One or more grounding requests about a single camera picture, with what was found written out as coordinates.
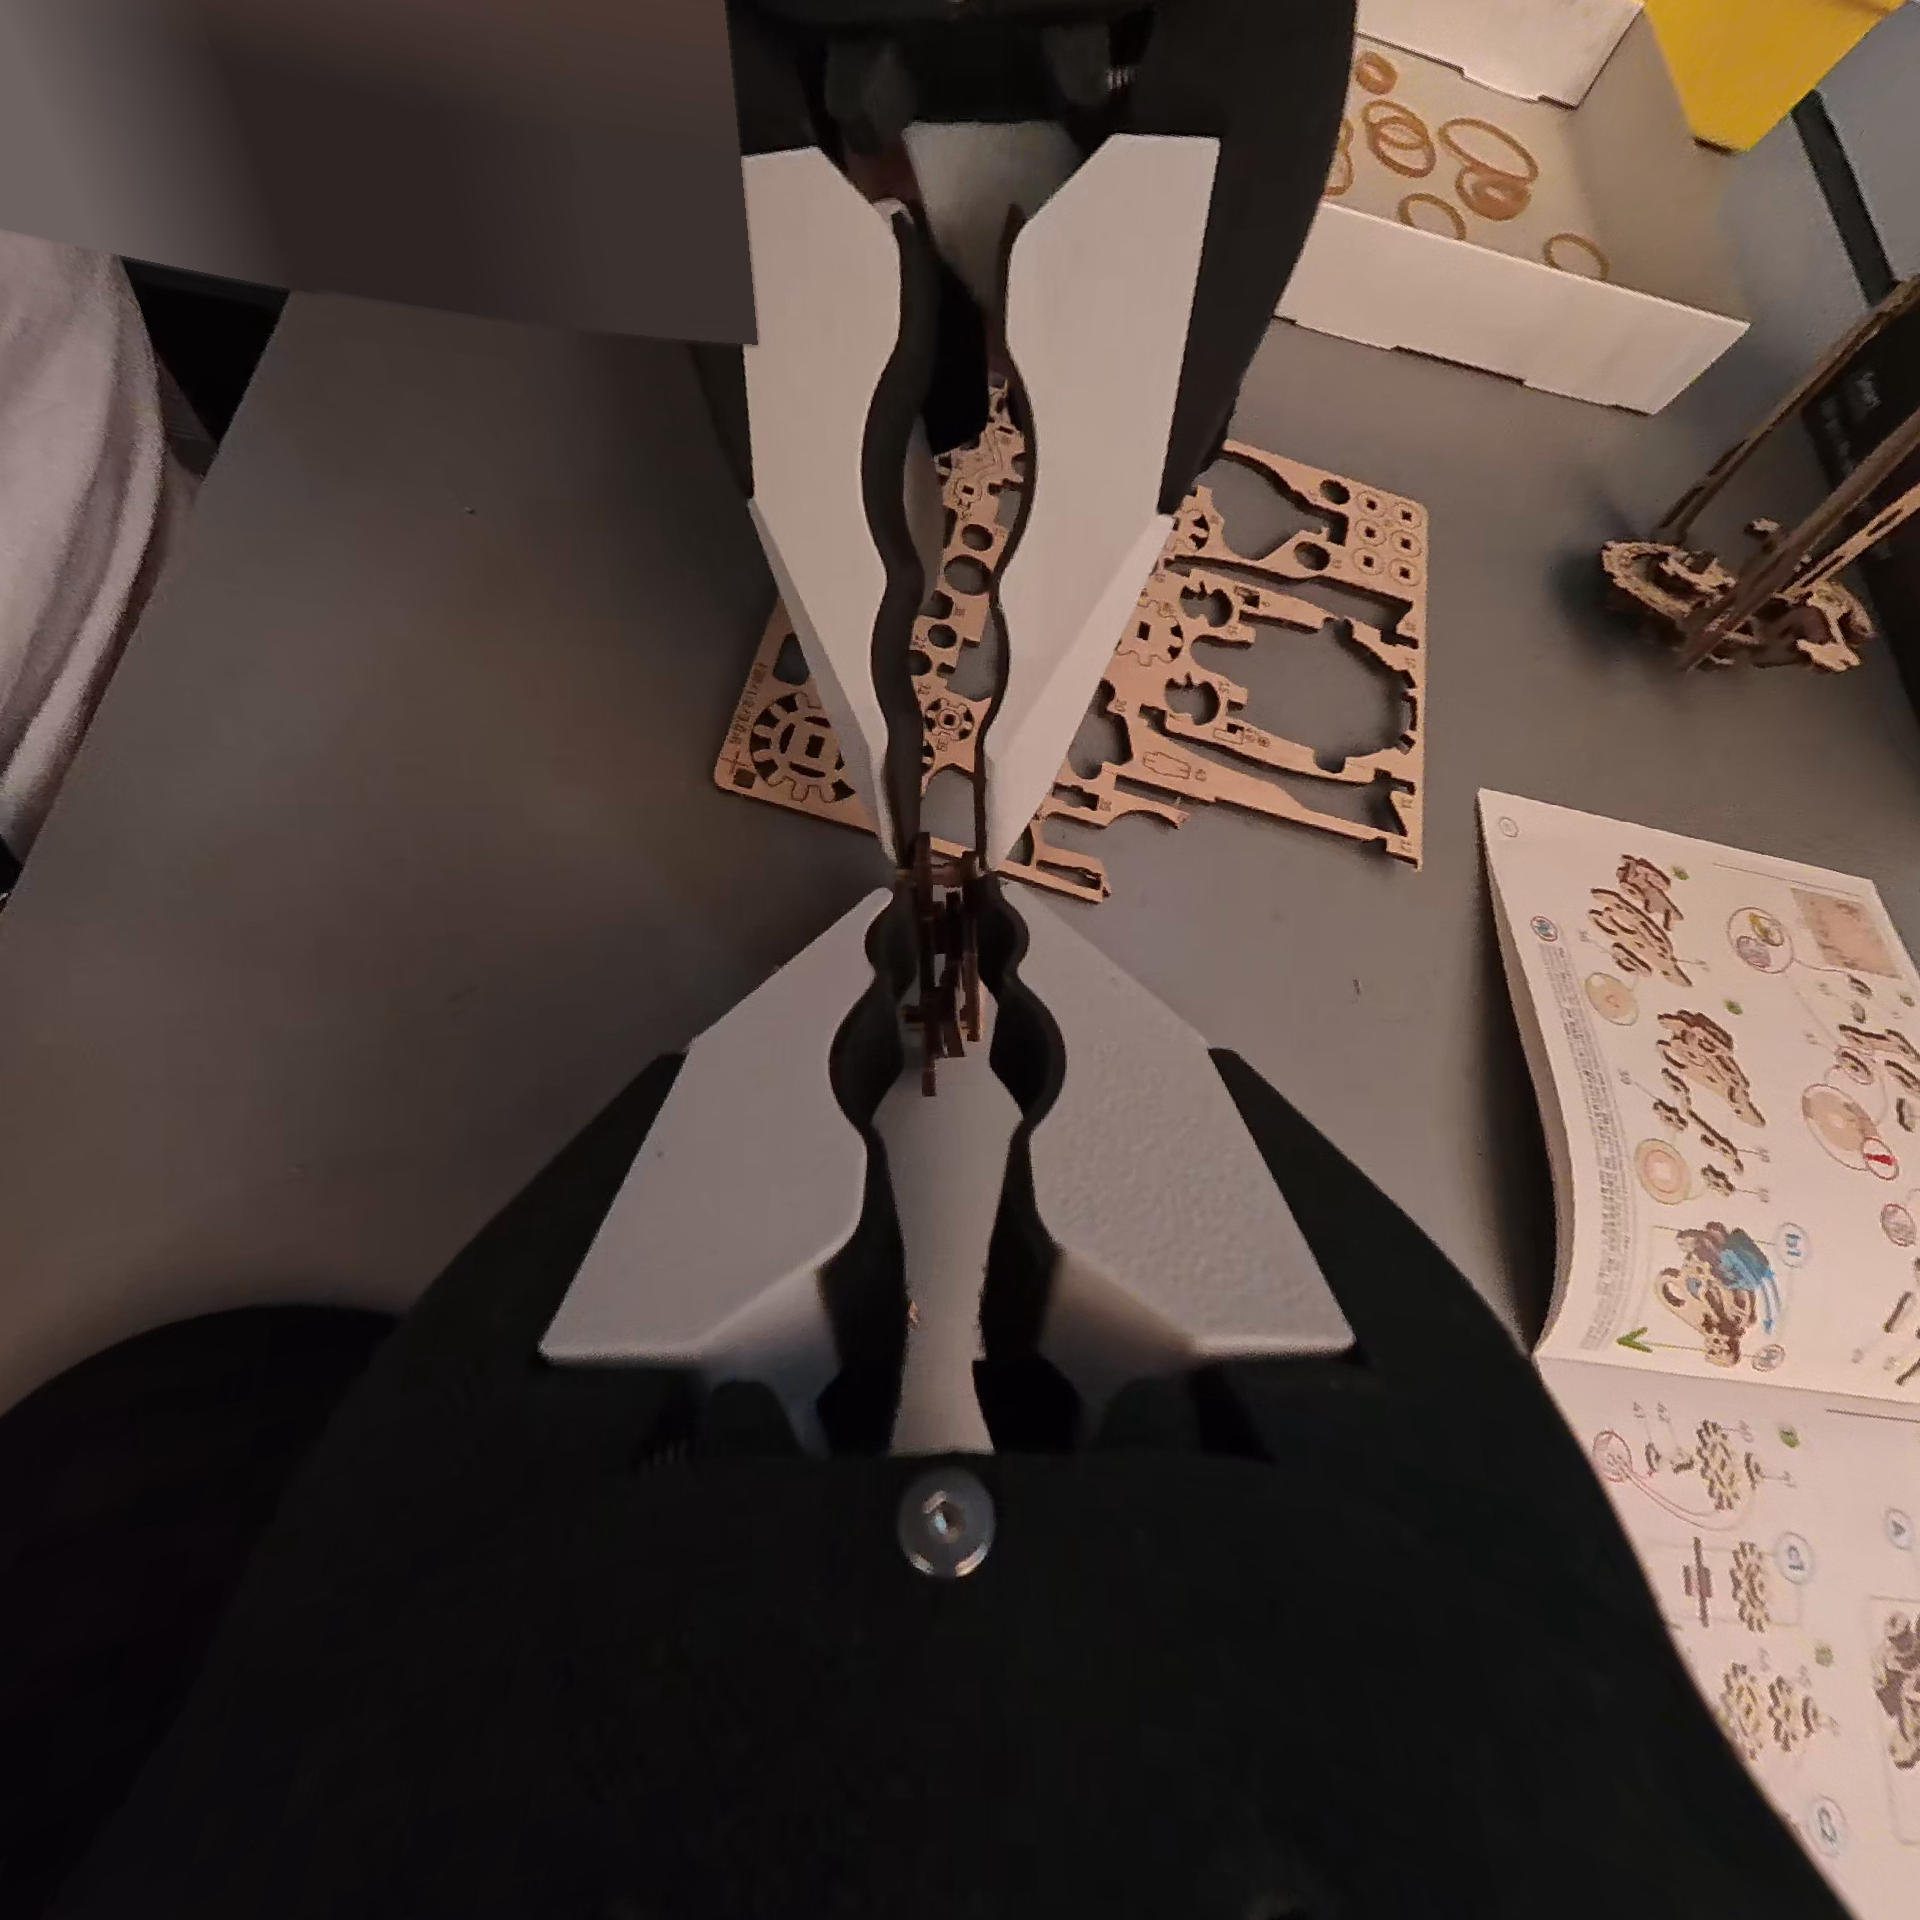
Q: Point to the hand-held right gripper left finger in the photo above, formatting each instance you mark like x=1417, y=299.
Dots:
x=720, y=1186

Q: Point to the partly built wooden model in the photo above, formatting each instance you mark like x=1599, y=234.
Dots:
x=1667, y=580

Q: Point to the white cardboard box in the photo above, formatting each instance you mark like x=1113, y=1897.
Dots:
x=1503, y=359

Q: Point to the small wooden gear assembly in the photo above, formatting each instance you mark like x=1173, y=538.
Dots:
x=944, y=961

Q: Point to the yellow plastic bin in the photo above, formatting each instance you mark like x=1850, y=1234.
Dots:
x=1758, y=61

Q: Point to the laser-cut plywood parts sheet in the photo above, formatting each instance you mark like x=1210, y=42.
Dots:
x=740, y=788

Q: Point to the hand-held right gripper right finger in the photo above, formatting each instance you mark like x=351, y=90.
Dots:
x=1169, y=1186

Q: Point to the model instruction booklet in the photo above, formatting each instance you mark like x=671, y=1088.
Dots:
x=1648, y=1052

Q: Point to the pile of tan rings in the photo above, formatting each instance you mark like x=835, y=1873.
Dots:
x=1503, y=188

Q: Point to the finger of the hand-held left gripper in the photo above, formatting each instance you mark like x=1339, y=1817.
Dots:
x=809, y=451
x=1101, y=451

